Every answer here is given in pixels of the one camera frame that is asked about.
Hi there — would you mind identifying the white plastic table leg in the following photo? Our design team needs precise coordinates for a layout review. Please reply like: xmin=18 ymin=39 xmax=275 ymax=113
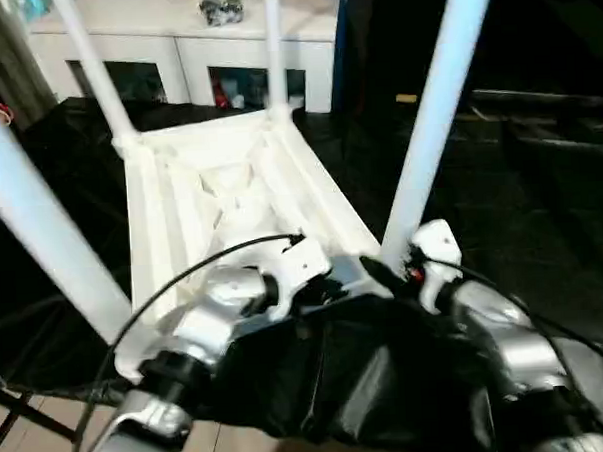
xmin=260 ymin=0 xmax=294 ymax=121
xmin=369 ymin=0 xmax=510 ymax=270
xmin=0 ymin=72 xmax=137 ymax=351
xmin=52 ymin=0 xmax=143 ymax=148

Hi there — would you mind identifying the white plastic table top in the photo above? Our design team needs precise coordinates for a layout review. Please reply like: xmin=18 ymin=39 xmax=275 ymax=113
xmin=100 ymin=101 xmax=400 ymax=386

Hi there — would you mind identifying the black shiny mat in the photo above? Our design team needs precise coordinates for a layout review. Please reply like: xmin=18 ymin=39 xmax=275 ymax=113
xmin=0 ymin=72 xmax=603 ymax=452

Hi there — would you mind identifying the black flat bar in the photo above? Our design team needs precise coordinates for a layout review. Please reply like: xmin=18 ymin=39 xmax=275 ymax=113
xmin=469 ymin=84 xmax=603 ymax=114

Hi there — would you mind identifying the black cabinet with gold label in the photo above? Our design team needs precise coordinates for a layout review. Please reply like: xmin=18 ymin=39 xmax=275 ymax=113
xmin=329 ymin=0 xmax=603 ymax=130

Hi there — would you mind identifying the white cabinet with glass doors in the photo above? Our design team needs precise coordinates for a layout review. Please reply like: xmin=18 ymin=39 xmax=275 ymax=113
xmin=24 ymin=0 xmax=347 ymax=128

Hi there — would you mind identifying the black silver wrapped bundle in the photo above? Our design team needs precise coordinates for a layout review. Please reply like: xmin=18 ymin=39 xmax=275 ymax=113
xmin=198 ymin=0 xmax=248 ymax=28

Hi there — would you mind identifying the grey curtain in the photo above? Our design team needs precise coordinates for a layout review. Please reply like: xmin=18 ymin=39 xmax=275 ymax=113
xmin=0 ymin=0 xmax=62 ymax=128

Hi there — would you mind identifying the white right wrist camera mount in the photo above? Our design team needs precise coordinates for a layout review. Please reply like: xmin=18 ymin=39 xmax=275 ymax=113
xmin=407 ymin=217 xmax=467 ymax=316

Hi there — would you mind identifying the black folding table frame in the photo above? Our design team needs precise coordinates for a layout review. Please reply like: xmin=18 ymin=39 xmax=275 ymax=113
xmin=0 ymin=378 xmax=85 ymax=452

